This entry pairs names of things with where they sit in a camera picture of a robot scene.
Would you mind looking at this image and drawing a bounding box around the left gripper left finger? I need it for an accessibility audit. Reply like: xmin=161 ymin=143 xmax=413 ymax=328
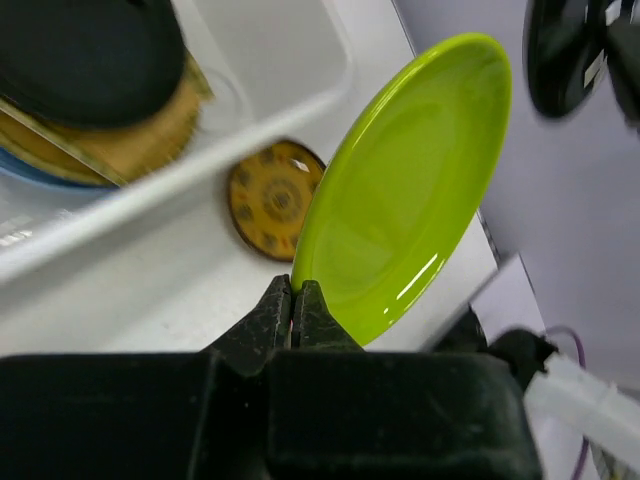
xmin=204 ymin=275 xmax=292 ymax=376

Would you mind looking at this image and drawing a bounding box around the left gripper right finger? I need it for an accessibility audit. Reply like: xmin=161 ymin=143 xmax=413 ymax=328
xmin=292 ymin=280 xmax=363 ymax=352

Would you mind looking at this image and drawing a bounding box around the yellow patterned plate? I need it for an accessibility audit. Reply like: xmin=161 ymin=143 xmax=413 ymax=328
xmin=226 ymin=138 xmax=326 ymax=262

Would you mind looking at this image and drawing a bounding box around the lime green plate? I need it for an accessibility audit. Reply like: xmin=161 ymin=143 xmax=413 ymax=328
xmin=292 ymin=32 xmax=512 ymax=345

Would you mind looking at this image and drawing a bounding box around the fan-shaped bamboo woven tray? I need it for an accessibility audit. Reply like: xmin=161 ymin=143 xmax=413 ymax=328
xmin=1 ymin=55 xmax=215 ymax=186

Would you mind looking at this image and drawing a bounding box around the blue plate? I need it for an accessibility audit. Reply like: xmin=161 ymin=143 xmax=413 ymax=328
xmin=1 ymin=148 xmax=117 ymax=190

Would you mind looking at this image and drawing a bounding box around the black plate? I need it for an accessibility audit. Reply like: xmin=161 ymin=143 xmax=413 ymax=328
xmin=1 ymin=1 xmax=186 ymax=130

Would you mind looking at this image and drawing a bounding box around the black glossy bowl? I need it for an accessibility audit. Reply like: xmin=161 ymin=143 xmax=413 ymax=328
xmin=523 ymin=0 xmax=611 ymax=120

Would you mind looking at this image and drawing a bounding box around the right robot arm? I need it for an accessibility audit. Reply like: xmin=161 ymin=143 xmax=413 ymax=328
xmin=429 ymin=1 xmax=639 ymax=467

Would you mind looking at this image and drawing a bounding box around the white plastic bin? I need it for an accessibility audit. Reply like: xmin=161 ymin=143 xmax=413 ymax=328
xmin=0 ymin=0 xmax=416 ymax=301

